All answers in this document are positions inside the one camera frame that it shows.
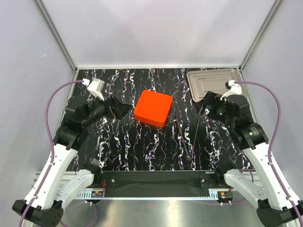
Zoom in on orange chocolate box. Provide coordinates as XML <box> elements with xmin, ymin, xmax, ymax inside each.
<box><xmin>134</xmin><ymin>111</ymin><xmax>169</xmax><ymax>128</ymax></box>

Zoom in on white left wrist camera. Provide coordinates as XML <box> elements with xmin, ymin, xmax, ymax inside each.
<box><xmin>87</xmin><ymin>79</ymin><xmax>105</xmax><ymax>101</ymax></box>

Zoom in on orange box lid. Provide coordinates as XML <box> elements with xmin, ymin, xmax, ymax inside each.
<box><xmin>134</xmin><ymin>90</ymin><xmax>173</xmax><ymax>114</ymax></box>

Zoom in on metal tongs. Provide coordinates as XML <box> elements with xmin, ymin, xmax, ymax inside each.
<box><xmin>174</xmin><ymin>105</ymin><xmax>204</xmax><ymax>161</ymax></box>

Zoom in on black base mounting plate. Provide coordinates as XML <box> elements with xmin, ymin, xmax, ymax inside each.
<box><xmin>99</xmin><ymin>170</ymin><xmax>230</xmax><ymax>190</ymax></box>

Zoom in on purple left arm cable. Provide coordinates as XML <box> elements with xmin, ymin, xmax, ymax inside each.
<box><xmin>18</xmin><ymin>79</ymin><xmax>99</xmax><ymax>227</ymax></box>

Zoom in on silver metal tray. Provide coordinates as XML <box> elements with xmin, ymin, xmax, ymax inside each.
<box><xmin>187</xmin><ymin>68</ymin><xmax>241</xmax><ymax>103</ymax></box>

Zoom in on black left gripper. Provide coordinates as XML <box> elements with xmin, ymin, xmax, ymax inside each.
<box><xmin>81</xmin><ymin>90</ymin><xmax>133</xmax><ymax>128</ymax></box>

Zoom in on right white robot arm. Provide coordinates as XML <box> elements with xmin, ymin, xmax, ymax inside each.
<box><xmin>196</xmin><ymin>91</ymin><xmax>303</xmax><ymax>227</ymax></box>

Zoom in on aluminium frame rail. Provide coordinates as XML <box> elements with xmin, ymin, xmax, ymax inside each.
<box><xmin>33</xmin><ymin>0</ymin><xmax>77</xmax><ymax>73</ymax></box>

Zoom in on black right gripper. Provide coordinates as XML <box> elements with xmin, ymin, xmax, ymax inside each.
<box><xmin>194</xmin><ymin>91</ymin><xmax>235</xmax><ymax>129</ymax></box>

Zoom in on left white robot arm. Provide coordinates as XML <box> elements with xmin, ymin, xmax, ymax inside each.
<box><xmin>12</xmin><ymin>96</ymin><xmax>133</xmax><ymax>227</ymax></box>

